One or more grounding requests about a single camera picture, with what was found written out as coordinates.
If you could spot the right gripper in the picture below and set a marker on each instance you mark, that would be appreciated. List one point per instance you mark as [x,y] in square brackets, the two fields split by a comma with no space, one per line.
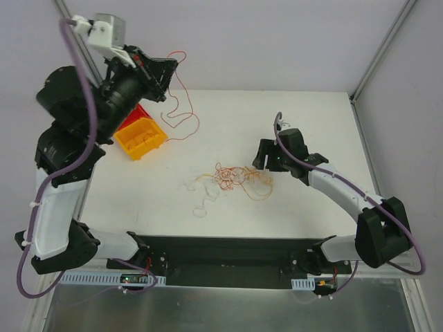
[268,156]

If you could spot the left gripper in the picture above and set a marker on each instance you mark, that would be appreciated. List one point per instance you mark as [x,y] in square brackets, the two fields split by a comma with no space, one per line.
[149,77]

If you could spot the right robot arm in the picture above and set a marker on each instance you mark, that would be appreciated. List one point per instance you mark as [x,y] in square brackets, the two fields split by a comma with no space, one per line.
[380,223]

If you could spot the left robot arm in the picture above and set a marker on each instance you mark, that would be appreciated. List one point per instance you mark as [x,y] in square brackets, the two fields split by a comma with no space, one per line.
[85,118]

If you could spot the red bin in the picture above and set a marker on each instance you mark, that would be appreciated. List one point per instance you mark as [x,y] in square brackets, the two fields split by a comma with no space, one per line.
[137,113]

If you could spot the yellow bin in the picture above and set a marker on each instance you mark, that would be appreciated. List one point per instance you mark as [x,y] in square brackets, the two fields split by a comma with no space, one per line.
[140,138]

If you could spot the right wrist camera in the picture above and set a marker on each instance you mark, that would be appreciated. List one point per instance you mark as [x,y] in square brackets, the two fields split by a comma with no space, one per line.
[280,124]

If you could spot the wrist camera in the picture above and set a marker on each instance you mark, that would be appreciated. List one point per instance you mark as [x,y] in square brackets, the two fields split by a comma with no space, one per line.
[280,124]
[105,31]

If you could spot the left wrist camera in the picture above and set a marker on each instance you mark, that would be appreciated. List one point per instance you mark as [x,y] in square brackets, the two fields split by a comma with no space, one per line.
[105,31]

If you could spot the left aluminium frame post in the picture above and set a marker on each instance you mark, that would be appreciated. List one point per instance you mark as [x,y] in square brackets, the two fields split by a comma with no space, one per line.
[87,58]

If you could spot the aluminium frame post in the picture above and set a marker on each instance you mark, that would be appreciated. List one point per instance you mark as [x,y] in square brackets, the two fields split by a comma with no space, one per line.
[386,43]
[87,58]

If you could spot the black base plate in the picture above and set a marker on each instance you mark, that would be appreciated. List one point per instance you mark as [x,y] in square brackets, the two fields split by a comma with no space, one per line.
[232,262]

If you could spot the right cable duct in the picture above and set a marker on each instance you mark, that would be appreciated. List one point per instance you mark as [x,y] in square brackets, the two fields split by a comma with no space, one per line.
[313,283]

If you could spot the cable duct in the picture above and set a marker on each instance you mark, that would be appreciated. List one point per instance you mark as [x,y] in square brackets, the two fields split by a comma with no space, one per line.
[89,278]
[313,283]

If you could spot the right aluminium frame post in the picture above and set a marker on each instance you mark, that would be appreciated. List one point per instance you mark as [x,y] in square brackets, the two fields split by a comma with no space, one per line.
[386,43]

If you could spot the left cable duct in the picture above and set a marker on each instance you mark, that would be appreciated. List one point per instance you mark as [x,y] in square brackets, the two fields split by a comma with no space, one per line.
[89,278]

